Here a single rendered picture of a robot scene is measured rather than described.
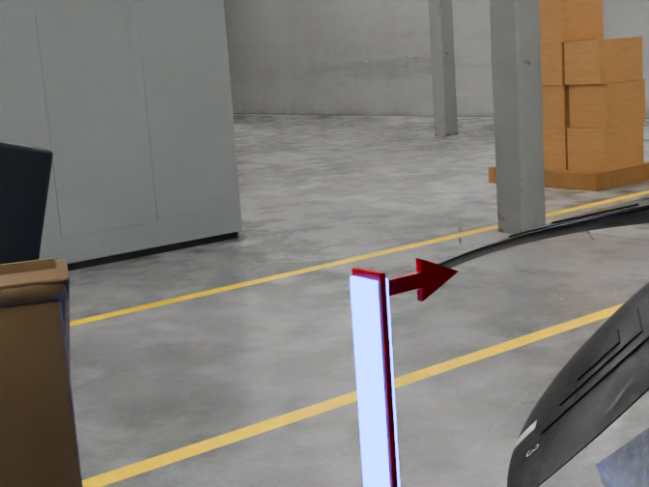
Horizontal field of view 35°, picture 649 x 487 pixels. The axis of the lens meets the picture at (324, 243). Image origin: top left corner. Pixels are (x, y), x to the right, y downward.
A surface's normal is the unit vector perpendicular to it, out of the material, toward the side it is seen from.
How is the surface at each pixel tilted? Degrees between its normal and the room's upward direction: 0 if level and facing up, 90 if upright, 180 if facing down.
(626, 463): 55
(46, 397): 90
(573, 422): 46
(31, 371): 90
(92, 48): 90
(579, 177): 90
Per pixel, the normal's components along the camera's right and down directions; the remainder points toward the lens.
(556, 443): -0.75, -0.65
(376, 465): -0.81, 0.16
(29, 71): 0.62, 0.11
